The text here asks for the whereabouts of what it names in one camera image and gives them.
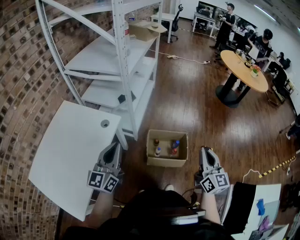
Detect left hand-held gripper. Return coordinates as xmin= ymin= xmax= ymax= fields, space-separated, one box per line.
xmin=87 ymin=142 xmax=124 ymax=195

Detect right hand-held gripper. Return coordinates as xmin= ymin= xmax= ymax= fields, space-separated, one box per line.
xmin=195 ymin=146 xmax=231 ymax=195

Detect brown cardboard box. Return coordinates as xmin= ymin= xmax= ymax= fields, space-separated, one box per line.
xmin=146 ymin=129 xmax=189 ymax=168

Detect person's left forearm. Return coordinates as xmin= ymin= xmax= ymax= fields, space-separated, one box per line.
xmin=90 ymin=191 xmax=118 ymax=229

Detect person's right forearm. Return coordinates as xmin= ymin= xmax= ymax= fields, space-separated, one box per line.
xmin=200 ymin=191 xmax=222 ymax=225

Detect black cloth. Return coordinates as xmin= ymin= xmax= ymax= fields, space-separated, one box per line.
xmin=222 ymin=181 xmax=257 ymax=232

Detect small black object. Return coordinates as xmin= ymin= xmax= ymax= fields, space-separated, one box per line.
xmin=117 ymin=90 xmax=136 ymax=104

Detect white side table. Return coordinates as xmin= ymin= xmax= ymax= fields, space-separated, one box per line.
xmin=231 ymin=183 xmax=282 ymax=240

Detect person's black clothing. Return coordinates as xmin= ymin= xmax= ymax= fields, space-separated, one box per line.
xmin=60 ymin=187 xmax=235 ymax=240

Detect blue crumpled object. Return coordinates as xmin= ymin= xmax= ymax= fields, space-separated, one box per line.
xmin=256 ymin=198 xmax=266 ymax=216

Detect yellow black floor tape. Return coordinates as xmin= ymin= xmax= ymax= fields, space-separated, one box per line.
xmin=259 ymin=156 xmax=297 ymax=177

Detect printed papers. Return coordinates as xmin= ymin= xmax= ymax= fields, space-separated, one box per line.
xmin=247 ymin=215 xmax=291 ymax=240

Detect round wooden table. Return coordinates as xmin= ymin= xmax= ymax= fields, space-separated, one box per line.
xmin=215 ymin=50 xmax=269 ymax=109

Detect white metal shelving rack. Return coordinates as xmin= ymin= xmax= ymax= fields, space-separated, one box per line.
xmin=35 ymin=0 xmax=165 ymax=142

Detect flower pot with orange flowers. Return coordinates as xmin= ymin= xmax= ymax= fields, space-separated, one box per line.
xmin=250 ymin=65 xmax=262 ymax=78

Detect clear bottle red label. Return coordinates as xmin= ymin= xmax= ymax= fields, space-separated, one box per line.
xmin=123 ymin=20 xmax=131 ymax=57

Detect cardboard carton with folded flaps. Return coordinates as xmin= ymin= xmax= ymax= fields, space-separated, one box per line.
xmin=128 ymin=20 xmax=168 ymax=42

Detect white office desk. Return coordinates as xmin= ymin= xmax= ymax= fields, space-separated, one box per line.
xmin=192 ymin=11 xmax=217 ymax=38

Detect small white desk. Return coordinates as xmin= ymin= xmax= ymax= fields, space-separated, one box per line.
xmin=150 ymin=13 xmax=177 ymax=44

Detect thin white cable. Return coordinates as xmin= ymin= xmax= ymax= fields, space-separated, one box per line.
xmin=242 ymin=168 xmax=262 ymax=183

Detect long white floor cable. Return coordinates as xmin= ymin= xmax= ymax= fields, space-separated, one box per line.
xmin=150 ymin=48 xmax=207 ymax=64

